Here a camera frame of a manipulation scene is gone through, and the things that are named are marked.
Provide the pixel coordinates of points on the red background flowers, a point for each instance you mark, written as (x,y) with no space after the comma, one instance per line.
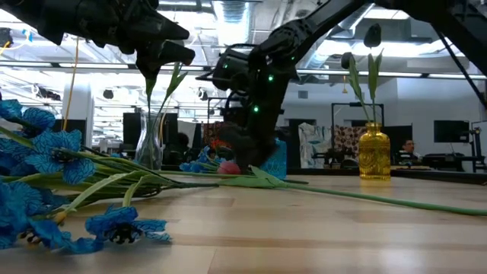
(220,144)

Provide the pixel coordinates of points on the black partition panel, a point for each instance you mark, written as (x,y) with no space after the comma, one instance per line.
(74,127)
(131,129)

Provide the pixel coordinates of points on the red patterned cloth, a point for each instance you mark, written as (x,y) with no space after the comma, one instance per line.
(211,131)

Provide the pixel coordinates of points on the long ceiling light bar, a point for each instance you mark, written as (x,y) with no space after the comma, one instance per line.
(418,75)

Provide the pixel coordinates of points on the white teal patterned cloth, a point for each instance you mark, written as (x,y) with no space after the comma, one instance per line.
(314,144)

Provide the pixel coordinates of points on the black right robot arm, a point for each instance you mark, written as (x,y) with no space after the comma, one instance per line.
(323,19)

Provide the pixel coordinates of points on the clear glass vase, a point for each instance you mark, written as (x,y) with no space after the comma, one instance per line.
(149,152)

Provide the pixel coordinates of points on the wide silver ceiling duct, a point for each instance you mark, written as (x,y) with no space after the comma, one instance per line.
(232,23)

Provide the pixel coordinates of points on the person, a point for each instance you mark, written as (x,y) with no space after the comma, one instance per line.
(409,146)

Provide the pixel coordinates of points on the black background station frame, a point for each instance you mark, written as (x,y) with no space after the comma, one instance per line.
(357,104)

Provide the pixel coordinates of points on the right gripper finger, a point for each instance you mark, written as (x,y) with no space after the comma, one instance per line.
(244,160)
(260,160)

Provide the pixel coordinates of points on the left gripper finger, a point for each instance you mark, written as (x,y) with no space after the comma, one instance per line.
(177,53)
(171,30)

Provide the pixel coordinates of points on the yellow glass vase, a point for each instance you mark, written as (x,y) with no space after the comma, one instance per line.
(374,152)

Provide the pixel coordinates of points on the blue glass vase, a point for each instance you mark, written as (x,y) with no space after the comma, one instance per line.
(279,163)

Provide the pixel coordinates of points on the black artificial tulip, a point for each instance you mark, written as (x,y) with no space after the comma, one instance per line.
(347,61)
(373,35)

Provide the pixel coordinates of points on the black monitor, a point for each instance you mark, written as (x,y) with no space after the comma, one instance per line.
(451,131)

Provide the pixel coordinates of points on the narrow silver ceiling duct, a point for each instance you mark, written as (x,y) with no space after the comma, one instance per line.
(316,57)

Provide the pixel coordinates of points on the brown dotted cloth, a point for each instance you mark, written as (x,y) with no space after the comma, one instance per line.
(347,139)

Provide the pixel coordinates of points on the dark office desk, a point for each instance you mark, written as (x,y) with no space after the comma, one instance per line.
(452,160)

